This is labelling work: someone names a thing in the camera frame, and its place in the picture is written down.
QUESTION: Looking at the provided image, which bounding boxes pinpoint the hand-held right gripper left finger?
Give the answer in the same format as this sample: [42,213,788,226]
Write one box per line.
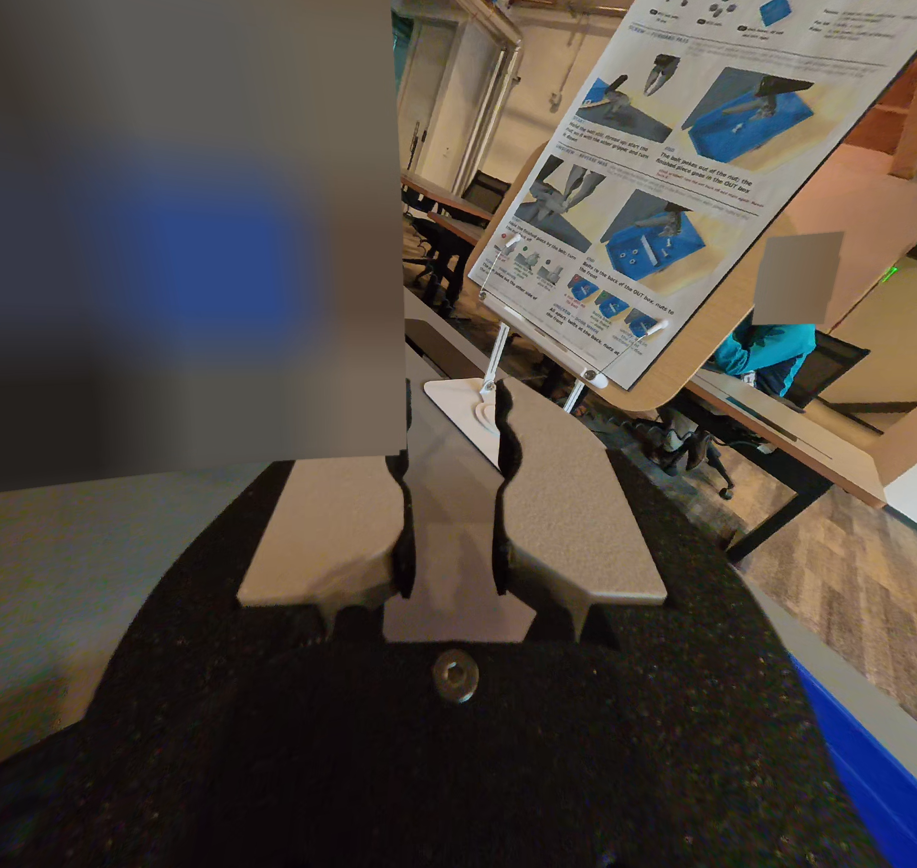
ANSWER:
[236,456,418,631]

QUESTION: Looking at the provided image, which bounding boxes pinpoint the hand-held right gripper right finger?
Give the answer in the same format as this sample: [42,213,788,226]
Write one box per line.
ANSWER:
[493,380,669,641]

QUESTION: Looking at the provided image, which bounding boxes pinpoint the blue plastic bin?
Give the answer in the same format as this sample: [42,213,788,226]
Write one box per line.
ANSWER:
[788,653,917,868]

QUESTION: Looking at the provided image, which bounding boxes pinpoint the printed instruction poster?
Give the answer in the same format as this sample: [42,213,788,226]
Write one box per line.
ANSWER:
[468,0,917,391]

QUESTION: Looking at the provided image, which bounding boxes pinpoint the light wooden board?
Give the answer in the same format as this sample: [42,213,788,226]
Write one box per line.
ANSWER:
[466,44,917,412]

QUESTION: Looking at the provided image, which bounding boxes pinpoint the black desk cable hatch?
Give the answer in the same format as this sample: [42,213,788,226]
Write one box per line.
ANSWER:
[405,317,491,382]

